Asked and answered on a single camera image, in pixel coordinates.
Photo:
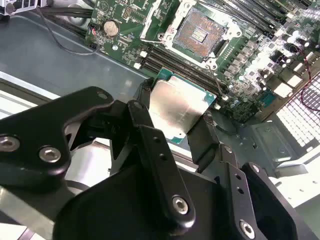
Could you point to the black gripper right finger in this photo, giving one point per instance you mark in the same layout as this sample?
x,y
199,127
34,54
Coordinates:
x,y
241,207

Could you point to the metal socket cover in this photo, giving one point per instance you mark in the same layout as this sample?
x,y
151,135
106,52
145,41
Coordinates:
x,y
150,21

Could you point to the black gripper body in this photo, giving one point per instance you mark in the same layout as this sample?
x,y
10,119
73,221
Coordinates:
x,y
112,212

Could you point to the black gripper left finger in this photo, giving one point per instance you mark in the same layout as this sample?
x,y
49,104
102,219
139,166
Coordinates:
x,y
30,140

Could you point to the silver CPU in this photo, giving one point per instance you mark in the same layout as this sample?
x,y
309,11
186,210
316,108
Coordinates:
x,y
175,105

